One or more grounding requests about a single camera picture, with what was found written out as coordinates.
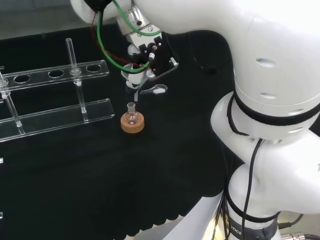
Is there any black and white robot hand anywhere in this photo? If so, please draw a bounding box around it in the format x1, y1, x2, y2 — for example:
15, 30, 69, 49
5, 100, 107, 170
120, 43, 157, 93

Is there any clear glass funnel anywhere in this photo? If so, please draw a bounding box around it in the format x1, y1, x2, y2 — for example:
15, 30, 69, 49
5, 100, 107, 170
121, 63, 146, 103

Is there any clear weighing funnel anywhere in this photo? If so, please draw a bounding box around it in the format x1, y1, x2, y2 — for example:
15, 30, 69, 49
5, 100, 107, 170
139, 84, 169, 96

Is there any clear round-bottom flask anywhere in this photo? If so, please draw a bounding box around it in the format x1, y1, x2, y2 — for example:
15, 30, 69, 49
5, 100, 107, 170
125, 101, 140, 126

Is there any clear acrylic funnel stand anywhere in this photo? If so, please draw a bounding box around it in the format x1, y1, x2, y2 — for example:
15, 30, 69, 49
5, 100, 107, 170
0, 37, 116, 143

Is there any black bench cloth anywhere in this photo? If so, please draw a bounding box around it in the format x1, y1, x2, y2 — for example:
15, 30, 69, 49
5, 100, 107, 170
0, 23, 247, 239

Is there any brown cork ring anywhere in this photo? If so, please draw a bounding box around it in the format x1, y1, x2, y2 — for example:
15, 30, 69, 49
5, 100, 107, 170
120, 112, 146, 135

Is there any green cable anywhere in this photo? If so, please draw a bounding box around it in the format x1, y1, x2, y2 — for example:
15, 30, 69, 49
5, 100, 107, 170
96, 0, 164, 75

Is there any thin red cable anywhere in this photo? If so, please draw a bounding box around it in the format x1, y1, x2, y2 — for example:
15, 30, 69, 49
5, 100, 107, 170
90, 11, 147, 70

